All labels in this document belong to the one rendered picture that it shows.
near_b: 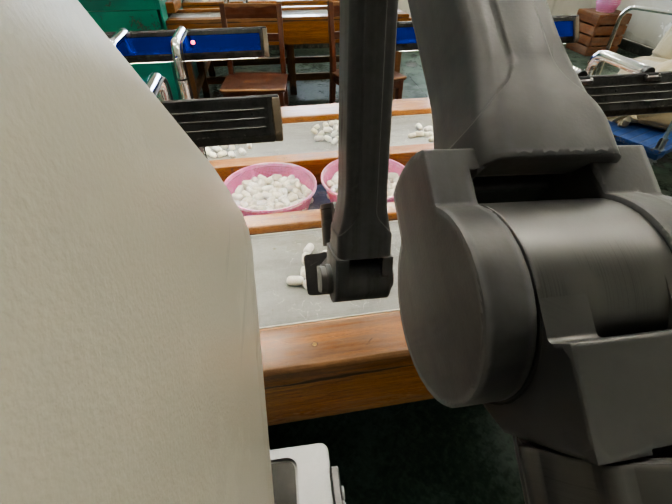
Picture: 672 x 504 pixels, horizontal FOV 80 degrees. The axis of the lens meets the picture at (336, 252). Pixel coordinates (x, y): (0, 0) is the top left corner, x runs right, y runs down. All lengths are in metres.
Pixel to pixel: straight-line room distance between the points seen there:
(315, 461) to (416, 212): 0.23
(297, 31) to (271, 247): 2.66
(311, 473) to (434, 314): 0.20
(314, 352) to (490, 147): 0.60
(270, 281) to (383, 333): 0.28
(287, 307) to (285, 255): 0.16
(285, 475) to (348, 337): 0.44
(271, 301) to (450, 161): 0.71
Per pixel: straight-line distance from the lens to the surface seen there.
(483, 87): 0.18
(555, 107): 0.19
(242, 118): 0.75
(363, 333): 0.75
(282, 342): 0.74
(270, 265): 0.93
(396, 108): 1.70
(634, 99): 1.04
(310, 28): 3.48
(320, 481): 0.33
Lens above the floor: 1.35
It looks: 40 degrees down
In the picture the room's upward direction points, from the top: straight up
